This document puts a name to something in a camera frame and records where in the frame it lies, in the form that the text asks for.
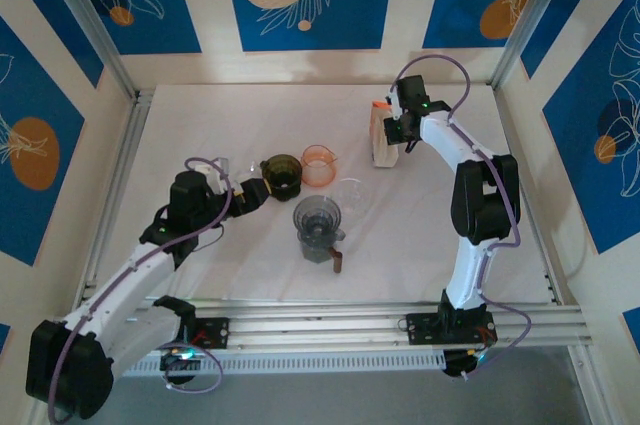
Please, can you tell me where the orange translucent coffee dripper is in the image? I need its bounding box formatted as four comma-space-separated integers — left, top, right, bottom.
301, 144, 340, 189

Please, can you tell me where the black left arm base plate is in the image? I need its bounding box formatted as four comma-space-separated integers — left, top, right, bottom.
192, 317, 231, 349

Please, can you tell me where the grey translucent coffee dripper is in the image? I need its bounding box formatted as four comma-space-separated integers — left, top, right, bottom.
292, 194, 347, 241

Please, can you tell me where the dark olive coffee dripper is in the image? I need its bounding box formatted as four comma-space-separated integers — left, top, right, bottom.
260, 153, 305, 203

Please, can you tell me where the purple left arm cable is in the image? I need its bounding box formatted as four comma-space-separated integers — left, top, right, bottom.
47, 157, 234, 424

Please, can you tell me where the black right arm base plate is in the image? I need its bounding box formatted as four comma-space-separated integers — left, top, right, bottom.
405, 312, 496, 346

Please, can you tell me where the clear transparent coffee dripper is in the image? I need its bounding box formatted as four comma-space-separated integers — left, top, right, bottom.
333, 177, 376, 219

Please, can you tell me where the long aluminium mounting rail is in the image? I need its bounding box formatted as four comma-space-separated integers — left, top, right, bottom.
82, 297, 596, 361

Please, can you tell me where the aluminium table side rail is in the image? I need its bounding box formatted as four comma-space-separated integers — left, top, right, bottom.
82, 89, 156, 296
492, 87, 566, 304

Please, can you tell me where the black base electronics module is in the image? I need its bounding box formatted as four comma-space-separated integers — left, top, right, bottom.
442, 347, 494, 381
159, 344, 201, 386

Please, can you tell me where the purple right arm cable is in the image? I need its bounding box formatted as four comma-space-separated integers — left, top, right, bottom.
389, 53, 532, 381

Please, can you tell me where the aluminium frame post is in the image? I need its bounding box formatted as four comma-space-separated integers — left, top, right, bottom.
489, 0, 601, 91
37, 0, 140, 99

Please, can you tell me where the white slotted cable duct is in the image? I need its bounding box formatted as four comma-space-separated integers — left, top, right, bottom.
122, 350, 446, 379

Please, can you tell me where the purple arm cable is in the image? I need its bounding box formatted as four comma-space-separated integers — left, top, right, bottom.
389, 53, 532, 381
47, 157, 234, 424

